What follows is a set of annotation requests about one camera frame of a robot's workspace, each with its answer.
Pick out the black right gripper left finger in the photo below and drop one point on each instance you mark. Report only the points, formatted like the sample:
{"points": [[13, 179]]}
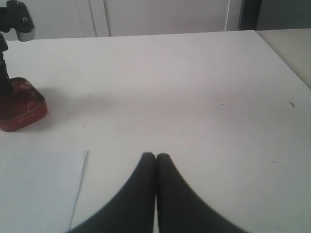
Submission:
{"points": [[132, 209]]}

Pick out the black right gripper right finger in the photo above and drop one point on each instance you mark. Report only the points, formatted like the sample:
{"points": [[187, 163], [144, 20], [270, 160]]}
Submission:
{"points": [[180, 209]]}

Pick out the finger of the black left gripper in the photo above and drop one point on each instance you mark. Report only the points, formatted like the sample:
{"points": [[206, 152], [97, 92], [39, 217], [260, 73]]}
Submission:
{"points": [[5, 84]]}

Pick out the red ink paste tin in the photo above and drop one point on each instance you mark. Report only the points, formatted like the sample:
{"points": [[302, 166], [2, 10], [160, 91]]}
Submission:
{"points": [[22, 107]]}

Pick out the white cabinet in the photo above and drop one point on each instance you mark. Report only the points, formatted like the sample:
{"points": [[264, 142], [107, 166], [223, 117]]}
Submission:
{"points": [[104, 18]]}

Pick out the white paper sheet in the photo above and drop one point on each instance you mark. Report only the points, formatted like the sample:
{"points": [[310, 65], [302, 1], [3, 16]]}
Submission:
{"points": [[39, 189]]}

